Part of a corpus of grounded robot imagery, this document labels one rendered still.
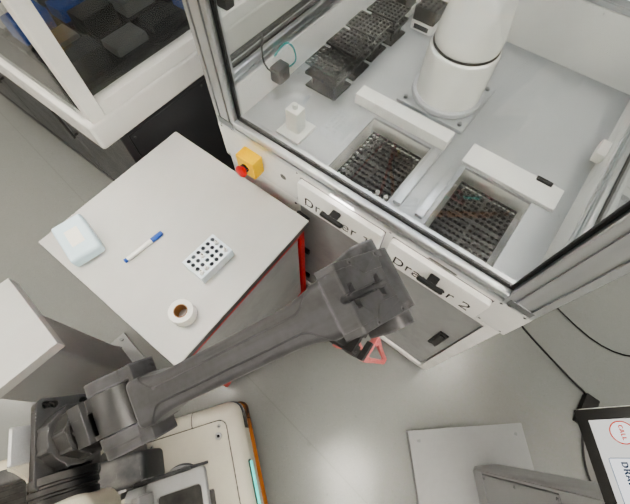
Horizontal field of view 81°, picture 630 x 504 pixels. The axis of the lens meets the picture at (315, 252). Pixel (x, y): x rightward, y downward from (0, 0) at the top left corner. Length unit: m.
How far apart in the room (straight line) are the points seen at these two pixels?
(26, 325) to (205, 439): 0.70
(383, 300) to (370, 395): 1.43
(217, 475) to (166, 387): 1.07
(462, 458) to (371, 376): 0.48
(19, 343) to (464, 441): 1.65
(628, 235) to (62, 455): 0.86
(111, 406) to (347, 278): 0.36
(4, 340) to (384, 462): 1.43
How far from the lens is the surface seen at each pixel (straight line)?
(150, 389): 0.53
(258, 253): 1.15
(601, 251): 0.77
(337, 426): 1.80
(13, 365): 1.31
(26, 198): 2.71
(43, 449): 0.67
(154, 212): 1.32
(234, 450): 1.54
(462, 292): 1.01
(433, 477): 1.84
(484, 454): 1.90
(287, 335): 0.39
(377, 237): 1.01
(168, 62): 1.50
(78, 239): 1.31
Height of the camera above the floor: 1.79
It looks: 64 degrees down
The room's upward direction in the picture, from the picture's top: 1 degrees clockwise
